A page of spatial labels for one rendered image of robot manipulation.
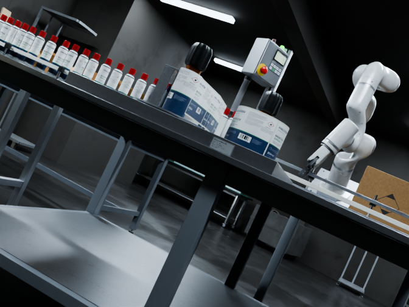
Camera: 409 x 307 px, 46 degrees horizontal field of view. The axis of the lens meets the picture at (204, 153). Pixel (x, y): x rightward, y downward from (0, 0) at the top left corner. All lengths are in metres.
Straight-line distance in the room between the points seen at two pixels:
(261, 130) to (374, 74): 0.89
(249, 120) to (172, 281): 0.59
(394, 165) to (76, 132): 5.57
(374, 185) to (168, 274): 1.28
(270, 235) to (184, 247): 7.02
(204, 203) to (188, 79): 0.50
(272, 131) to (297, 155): 7.90
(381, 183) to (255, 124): 0.98
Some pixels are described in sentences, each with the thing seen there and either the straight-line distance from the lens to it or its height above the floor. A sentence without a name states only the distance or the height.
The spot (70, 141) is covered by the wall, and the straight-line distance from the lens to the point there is 7.17.
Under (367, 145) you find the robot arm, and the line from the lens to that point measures 2.76.
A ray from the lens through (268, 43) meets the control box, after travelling 2.44.
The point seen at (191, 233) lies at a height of 0.57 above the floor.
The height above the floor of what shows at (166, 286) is 0.39.
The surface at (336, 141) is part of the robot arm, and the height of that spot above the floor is 1.13.
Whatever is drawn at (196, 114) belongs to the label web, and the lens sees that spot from 1.87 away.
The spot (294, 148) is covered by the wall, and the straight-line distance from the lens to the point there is 9.62.
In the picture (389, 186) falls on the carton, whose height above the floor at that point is 1.07.
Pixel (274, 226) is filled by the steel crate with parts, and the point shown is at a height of 0.41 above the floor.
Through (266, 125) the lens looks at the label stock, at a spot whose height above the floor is 0.99.
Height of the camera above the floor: 0.76
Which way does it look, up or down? 2 degrees up
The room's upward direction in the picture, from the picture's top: 25 degrees clockwise
